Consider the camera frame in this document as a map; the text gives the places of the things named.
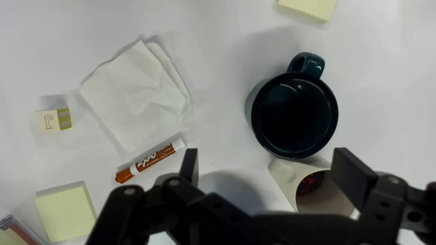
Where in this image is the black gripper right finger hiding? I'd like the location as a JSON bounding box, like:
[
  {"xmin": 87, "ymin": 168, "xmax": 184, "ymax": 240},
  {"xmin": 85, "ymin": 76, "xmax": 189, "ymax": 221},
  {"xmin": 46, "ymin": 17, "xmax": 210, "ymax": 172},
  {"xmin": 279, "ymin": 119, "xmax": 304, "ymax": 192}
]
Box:
[{"xmin": 331, "ymin": 147, "xmax": 436, "ymax": 245}]

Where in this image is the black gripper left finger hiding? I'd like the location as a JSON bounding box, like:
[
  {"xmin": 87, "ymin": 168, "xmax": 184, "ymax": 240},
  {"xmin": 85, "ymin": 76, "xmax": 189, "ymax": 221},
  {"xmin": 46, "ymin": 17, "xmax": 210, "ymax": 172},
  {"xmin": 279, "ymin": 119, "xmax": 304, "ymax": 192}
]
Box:
[{"xmin": 86, "ymin": 147, "xmax": 256, "ymax": 245}]

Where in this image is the red dry-erase marker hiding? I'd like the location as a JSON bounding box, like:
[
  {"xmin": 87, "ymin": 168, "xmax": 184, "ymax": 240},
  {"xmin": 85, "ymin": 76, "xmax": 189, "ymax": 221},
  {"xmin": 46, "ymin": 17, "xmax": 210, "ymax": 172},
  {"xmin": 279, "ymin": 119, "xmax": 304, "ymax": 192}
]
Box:
[{"xmin": 113, "ymin": 136, "xmax": 188, "ymax": 185}]

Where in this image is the dark teal mug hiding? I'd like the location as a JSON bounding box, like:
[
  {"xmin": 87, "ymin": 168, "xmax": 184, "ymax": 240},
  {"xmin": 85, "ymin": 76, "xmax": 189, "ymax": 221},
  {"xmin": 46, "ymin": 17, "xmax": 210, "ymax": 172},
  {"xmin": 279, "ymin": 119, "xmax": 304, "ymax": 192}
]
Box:
[{"xmin": 247, "ymin": 52, "xmax": 341, "ymax": 161}]

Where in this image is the large yellow sticky pad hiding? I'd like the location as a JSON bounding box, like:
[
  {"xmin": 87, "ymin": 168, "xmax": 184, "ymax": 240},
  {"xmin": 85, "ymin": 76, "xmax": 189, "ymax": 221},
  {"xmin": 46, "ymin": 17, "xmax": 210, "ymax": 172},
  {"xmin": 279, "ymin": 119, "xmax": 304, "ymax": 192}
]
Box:
[{"xmin": 34, "ymin": 181, "xmax": 98, "ymax": 245}]

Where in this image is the cream white cup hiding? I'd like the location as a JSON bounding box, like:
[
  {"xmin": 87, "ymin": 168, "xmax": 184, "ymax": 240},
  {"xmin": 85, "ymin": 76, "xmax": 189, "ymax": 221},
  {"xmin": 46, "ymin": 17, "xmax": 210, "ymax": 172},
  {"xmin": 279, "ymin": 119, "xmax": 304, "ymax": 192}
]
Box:
[{"xmin": 267, "ymin": 155, "xmax": 361, "ymax": 221}]

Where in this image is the white paper napkin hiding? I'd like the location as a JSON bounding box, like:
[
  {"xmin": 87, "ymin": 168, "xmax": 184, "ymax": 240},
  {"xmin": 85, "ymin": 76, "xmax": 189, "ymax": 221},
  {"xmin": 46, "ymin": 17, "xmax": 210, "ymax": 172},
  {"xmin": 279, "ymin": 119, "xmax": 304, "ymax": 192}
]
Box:
[{"xmin": 76, "ymin": 38, "xmax": 195, "ymax": 155}]

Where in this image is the small white cube box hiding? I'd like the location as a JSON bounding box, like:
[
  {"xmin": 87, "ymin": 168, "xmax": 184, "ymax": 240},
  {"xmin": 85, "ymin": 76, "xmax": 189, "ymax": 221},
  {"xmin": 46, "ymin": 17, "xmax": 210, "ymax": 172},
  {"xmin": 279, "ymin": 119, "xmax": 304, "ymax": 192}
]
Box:
[{"xmin": 33, "ymin": 108, "xmax": 74, "ymax": 134}]

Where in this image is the small yellow sticky pad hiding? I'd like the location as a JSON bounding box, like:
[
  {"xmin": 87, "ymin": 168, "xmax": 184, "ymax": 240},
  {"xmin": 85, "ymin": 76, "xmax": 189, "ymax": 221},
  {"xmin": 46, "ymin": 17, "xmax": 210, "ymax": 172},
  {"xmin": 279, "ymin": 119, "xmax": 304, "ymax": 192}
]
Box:
[{"xmin": 277, "ymin": 0, "xmax": 341, "ymax": 23}]

